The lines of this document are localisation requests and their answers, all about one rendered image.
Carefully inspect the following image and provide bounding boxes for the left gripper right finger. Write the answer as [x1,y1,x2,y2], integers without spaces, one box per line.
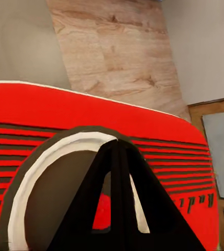
[118,139,206,251]

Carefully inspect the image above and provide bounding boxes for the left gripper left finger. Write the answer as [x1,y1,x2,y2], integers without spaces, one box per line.
[47,139,126,251]

